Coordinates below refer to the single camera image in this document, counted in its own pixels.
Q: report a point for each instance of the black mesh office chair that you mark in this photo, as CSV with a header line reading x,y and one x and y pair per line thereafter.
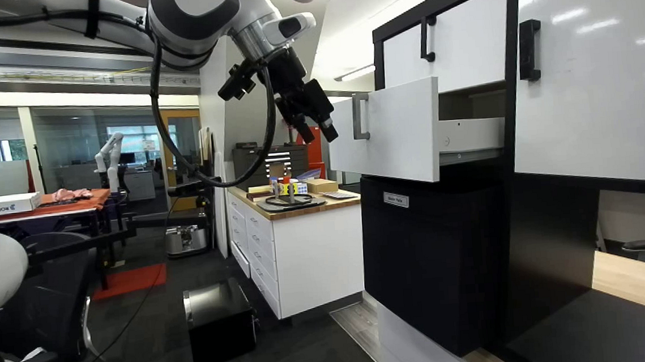
x,y
52,296

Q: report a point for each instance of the small white cabinet door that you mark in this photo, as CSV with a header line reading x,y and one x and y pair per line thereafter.
x,y
469,40

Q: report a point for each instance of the black and white cabinet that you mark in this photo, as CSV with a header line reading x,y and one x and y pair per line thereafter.
x,y
564,226

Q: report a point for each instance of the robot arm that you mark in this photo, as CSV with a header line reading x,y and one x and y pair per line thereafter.
x,y
197,8

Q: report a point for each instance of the colourful toy set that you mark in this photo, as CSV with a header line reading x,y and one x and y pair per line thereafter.
x,y
288,187

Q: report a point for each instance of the camera on mount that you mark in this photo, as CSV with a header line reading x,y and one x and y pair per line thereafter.
x,y
192,186

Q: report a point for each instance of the large white cabinet door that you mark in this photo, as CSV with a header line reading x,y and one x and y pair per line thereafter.
x,y
606,98

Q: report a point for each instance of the flat white box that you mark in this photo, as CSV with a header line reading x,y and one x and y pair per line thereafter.
x,y
0,205

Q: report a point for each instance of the silver toaster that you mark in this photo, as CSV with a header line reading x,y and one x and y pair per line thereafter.
x,y
185,240

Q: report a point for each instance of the black tool chest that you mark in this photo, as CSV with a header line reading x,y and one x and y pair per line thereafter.
x,y
253,166

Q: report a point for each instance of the black cabinet door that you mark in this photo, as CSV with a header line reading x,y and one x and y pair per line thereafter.
x,y
430,264

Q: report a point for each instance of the grey keypad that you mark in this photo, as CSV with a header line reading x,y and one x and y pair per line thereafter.
x,y
337,195

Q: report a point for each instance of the cardboard box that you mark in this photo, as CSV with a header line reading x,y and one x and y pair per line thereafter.
x,y
323,185

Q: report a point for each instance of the black bin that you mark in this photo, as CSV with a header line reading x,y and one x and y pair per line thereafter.
x,y
219,324

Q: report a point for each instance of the table with orange cloth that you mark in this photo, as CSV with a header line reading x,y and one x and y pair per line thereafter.
x,y
69,207

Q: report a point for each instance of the pink cloth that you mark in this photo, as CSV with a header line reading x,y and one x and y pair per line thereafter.
x,y
71,194

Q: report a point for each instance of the black round tray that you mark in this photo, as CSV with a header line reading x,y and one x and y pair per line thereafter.
x,y
290,204

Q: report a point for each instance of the window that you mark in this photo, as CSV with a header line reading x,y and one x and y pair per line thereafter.
x,y
132,138

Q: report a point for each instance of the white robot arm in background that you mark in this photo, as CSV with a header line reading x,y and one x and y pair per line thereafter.
x,y
110,159

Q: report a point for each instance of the white cabinet with wooden top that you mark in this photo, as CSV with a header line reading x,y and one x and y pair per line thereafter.
x,y
316,255

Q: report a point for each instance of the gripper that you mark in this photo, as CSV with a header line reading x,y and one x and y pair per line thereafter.
x,y
289,72

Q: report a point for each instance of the red cabinet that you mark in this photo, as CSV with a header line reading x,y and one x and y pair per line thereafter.
x,y
315,156

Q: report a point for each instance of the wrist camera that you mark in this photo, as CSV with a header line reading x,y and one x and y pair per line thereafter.
x,y
237,80

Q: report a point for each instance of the wooden door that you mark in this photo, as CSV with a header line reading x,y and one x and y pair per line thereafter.
x,y
169,157

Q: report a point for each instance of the white drawer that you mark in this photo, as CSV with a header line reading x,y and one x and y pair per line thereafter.
x,y
398,133

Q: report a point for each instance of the red floor mat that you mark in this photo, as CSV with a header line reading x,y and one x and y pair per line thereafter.
x,y
131,280

